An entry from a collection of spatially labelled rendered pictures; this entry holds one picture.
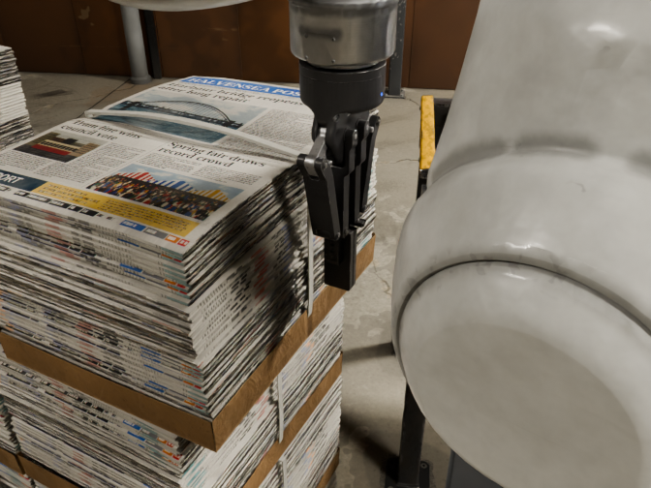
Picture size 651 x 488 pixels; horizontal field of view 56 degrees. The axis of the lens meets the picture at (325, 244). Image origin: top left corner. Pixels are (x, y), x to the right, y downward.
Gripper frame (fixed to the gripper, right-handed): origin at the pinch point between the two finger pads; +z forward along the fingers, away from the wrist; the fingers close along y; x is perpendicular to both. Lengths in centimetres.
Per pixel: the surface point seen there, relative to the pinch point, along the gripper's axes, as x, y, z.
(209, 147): -13.9, 1.9, -10.1
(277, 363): -3.8, 7.1, 10.5
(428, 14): -108, -345, 48
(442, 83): -96, -350, 92
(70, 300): -17.8, 19.0, -0.9
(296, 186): -4.6, 0.5, -7.2
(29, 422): -33.3, 18.0, 23.8
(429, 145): -12, -65, 14
